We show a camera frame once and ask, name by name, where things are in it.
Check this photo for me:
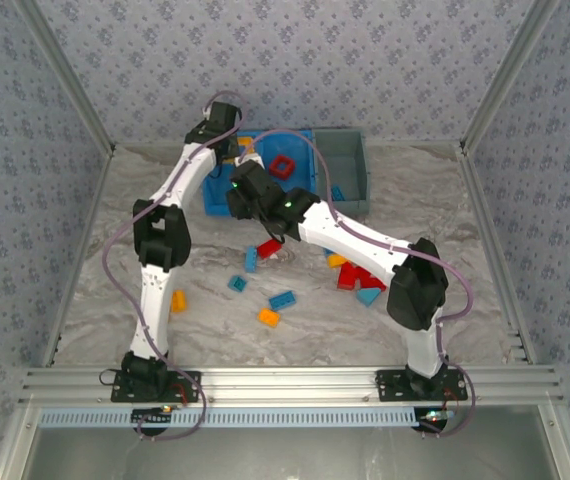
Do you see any red lego window frame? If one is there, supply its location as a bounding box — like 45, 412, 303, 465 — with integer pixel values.
268, 154, 299, 181

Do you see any gray plastic storage bin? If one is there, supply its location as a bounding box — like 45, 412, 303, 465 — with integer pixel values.
312, 128, 371, 216

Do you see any large red lego brick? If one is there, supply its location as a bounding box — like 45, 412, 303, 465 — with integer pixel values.
337, 262, 361, 291

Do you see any blue sloped lego piece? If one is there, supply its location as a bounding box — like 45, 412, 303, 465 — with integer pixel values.
355, 287, 382, 308

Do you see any small controller board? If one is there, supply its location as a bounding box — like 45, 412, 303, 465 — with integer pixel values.
417, 407, 454, 432
132, 404, 174, 427

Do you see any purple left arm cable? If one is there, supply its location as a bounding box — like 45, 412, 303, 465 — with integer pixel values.
102, 91, 246, 442

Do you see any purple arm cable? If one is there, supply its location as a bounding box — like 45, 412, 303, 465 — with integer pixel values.
234, 128, 476, 439
102, 91, 246, 442

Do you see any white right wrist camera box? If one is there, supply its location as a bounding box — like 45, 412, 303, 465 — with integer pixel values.
234, 153, 266, 174

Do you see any aluminium frame post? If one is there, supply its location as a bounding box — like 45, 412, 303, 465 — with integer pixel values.
12, 0, 116, 152
459, 0, 564, 152

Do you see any aluminium side rail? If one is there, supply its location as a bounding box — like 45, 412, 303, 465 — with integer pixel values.
42, 144, 116, 369
457, 142, 539, 364

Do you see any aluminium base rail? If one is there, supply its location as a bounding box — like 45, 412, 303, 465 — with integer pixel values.
17, 366, 564, 407

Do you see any slotted pale blue cable duct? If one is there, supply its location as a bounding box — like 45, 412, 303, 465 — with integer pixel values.
38, 405, 422, 429

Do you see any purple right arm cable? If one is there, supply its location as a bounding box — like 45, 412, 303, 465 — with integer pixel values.
234, 128, 476, 439

